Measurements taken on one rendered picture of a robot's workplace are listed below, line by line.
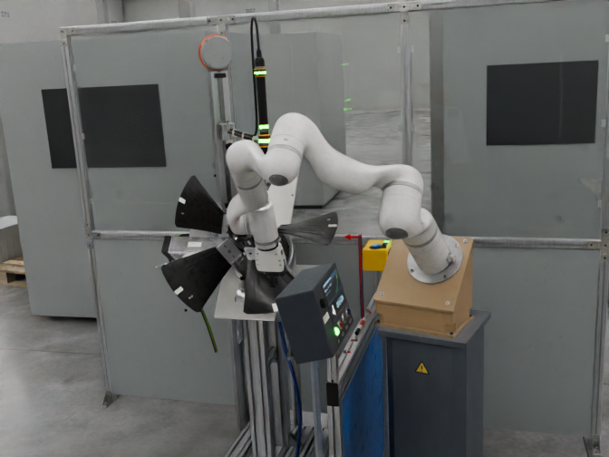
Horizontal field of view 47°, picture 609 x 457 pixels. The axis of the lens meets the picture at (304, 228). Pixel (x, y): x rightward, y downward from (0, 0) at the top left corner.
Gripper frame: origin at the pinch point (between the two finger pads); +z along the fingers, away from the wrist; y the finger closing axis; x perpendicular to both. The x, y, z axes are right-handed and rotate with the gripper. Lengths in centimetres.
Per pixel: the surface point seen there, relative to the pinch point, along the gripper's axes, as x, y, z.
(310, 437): -31, 8, 113
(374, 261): -40, -29, 17
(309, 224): -28.8, -7.0, -6.5
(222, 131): -78, 43, -24
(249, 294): 0.8, 9.9, 5.6
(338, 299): 39, -34, -23
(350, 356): 19.1, -29.7, 16.0
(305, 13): -118, 9, -64
